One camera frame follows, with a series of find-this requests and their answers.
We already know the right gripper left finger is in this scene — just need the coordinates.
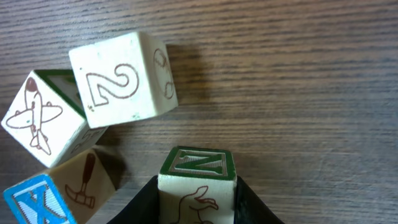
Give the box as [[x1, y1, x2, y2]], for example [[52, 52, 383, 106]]
[[107, 175, 159, 224]]

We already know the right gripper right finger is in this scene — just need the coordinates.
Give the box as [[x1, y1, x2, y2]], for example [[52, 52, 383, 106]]
[[234, 176, 284, 224]]

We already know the plain animal wooden block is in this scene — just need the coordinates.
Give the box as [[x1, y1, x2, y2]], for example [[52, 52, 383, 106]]
[[157, 146, 237, 224]]

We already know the blue X wooden block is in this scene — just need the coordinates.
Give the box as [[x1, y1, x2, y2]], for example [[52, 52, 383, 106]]
[[3, 149, 116, 224]]

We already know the number 2 wooden block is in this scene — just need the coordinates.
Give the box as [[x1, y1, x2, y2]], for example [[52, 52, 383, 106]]
[[68, 32, 178, 128]]

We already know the green edged picture block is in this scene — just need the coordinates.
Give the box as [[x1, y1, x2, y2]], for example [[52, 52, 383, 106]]
[[1, 69, 106, 168]]

